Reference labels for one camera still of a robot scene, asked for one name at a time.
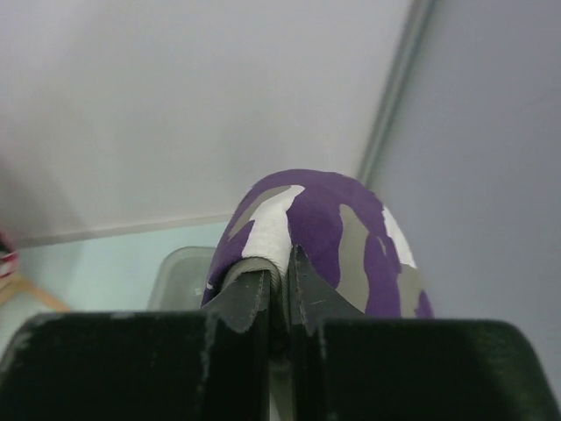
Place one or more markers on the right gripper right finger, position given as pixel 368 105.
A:
pixel 350 366

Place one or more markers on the grey plastic bin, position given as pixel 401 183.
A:
pixel 181 279

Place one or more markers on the wooden clothes rack frame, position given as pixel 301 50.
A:
pixel 15 285

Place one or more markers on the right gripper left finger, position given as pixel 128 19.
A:
pixel 206 364

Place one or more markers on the purple camouflage trousers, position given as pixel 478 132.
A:
pixel 349 237

